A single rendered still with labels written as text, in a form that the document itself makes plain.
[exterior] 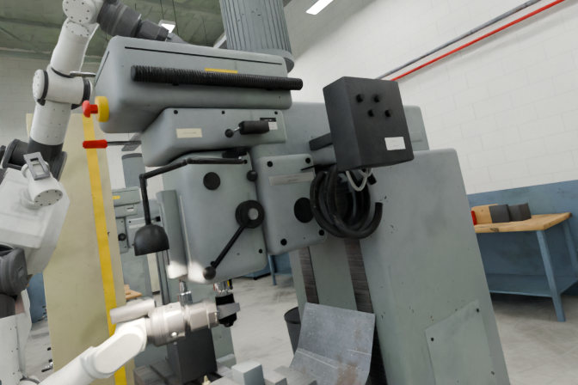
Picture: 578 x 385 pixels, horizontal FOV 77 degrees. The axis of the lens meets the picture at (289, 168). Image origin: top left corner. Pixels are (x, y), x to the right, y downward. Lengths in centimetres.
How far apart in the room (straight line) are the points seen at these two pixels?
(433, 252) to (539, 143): 373
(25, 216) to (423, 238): 110
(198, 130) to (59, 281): 190
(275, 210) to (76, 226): 186
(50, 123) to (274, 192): 69
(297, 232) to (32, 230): 67
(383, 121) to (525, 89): 408
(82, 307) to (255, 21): 205
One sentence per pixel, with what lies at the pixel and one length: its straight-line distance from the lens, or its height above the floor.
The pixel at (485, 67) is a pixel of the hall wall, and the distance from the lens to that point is 513.
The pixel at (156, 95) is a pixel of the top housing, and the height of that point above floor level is 175.
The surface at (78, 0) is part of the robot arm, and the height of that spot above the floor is 202.
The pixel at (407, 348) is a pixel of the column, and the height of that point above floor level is 103.
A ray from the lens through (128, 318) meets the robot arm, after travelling 98.
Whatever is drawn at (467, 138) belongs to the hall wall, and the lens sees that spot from 517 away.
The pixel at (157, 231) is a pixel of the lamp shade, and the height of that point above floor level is 145.
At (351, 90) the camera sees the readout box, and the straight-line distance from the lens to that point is 85.
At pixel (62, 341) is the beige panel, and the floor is 92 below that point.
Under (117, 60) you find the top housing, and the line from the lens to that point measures 89.
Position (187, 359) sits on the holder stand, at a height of 103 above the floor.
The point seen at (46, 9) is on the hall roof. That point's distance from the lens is 931.
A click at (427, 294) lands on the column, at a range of 119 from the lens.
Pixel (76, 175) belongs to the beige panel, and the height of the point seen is 189.
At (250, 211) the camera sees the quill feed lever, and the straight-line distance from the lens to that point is 90.
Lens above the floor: 146
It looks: 6 degrees up
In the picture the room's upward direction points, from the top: 10 degrees counter-clockwise
